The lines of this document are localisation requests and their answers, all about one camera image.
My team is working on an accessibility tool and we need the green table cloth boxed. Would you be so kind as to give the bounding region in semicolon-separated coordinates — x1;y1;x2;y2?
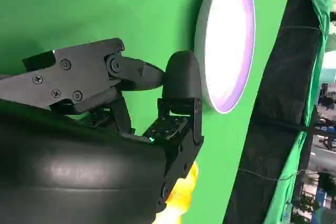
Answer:
0;0;297;224

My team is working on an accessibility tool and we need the lilac plate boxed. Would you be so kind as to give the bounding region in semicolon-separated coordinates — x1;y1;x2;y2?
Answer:
193;0;256;115

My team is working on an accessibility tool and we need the black backdrop cloth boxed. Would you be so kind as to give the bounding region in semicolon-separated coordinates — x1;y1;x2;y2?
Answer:
223;0;324;224

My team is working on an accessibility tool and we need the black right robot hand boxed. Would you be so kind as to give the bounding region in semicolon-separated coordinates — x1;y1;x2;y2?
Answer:
0;37;205;224

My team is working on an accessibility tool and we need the orange and white bread roll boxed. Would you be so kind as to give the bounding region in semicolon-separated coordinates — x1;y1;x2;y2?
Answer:
154;161;200;224

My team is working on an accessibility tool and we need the green hanging cloth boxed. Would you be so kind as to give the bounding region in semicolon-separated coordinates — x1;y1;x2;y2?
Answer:
262;0;334;224

